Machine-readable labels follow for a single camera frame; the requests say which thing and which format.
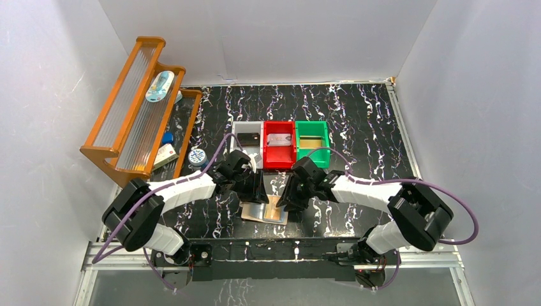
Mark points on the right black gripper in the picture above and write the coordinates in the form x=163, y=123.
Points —
x=289, y=194

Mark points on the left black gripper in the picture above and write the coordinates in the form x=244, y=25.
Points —
x=250, y=181

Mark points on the beige leather card holder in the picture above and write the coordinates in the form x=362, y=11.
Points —
x=274, y=199

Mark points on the gold card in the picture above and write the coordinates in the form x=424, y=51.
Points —
x=272, y=213
x=310, y=142

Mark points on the red plastic bin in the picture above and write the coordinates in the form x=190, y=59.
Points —
x=279, y=158

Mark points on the green plastic bin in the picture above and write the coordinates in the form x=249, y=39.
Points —
x=311, y=135

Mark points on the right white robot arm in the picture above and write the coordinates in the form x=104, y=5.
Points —
x=419, y=215

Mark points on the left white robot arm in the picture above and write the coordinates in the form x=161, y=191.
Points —
x=134, y=216

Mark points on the black card in white bin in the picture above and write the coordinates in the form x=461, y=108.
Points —
x=249, y=139

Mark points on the silver card in red bin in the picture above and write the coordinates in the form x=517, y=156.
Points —
x=279, y=140

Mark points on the gold card in green bin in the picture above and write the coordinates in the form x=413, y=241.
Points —
x=310, y=142

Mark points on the blue white round tin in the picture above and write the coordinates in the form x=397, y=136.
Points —
x=198, y=158

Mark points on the white red small box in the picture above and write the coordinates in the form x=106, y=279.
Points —
x=166, y=154

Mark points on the blue bottle cap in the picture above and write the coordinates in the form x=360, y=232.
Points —
x=168, y=138

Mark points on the wooden three-tier shelf rack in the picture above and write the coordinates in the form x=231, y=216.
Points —
x=127, y=134

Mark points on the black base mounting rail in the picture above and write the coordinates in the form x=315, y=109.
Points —
x=289, y=258

